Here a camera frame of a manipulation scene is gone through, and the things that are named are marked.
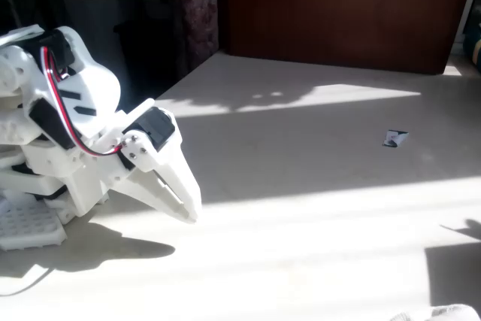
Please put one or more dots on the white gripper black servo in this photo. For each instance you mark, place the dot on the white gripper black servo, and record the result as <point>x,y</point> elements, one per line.
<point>140,151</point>

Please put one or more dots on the white cloth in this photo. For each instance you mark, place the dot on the white cloth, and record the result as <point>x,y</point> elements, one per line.
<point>451,314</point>

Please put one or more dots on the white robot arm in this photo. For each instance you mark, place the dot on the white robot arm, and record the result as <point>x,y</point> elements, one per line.
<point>94,80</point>

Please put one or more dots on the dark patterned curtain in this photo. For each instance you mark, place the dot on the dark patterned curtain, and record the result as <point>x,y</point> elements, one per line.
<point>197,5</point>

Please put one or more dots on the grey background furniture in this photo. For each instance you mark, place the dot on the grey background furniture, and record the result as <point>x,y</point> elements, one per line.
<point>94,16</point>

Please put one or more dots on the small dark printed card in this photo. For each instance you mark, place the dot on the small dark printed card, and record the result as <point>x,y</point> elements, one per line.
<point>394,138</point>

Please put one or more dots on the brown wooden cabinet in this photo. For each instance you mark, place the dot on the brown wooden cabinet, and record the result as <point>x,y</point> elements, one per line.
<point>338,9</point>

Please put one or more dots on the white perforated base plate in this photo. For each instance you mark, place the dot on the white perforated base plate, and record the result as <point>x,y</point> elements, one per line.
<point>26,225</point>

